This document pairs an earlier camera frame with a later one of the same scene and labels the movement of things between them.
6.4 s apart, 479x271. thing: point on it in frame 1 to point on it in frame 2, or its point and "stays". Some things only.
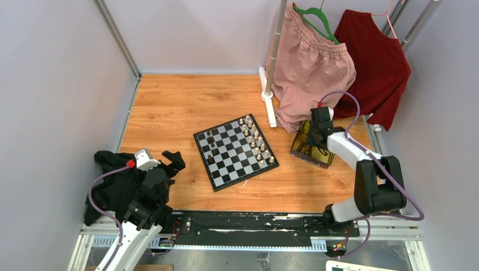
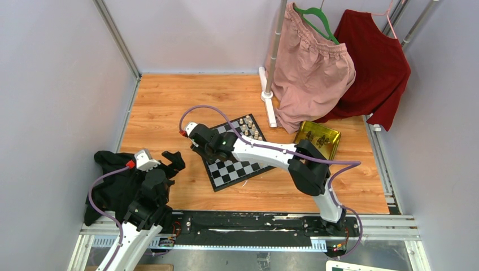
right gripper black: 310,140 to 198,149
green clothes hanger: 309,9 stays
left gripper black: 176,165 stays
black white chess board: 234,151 stays
